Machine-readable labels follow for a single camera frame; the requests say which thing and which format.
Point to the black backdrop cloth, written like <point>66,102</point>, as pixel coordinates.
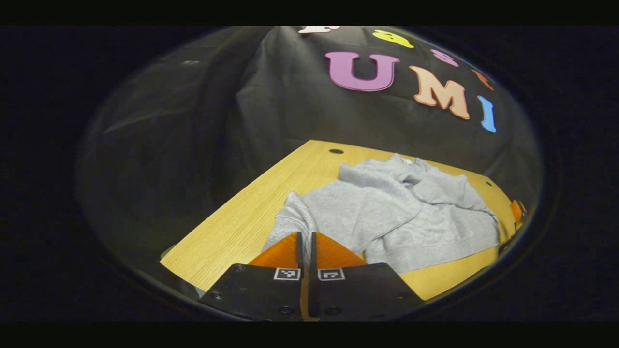
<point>271,106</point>

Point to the grey sweatshirt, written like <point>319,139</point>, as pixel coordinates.
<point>377,212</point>

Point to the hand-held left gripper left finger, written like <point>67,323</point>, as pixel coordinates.
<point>299,253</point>

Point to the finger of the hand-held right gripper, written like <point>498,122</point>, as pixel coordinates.
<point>517,212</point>

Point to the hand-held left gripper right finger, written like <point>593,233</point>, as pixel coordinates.
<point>312,253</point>

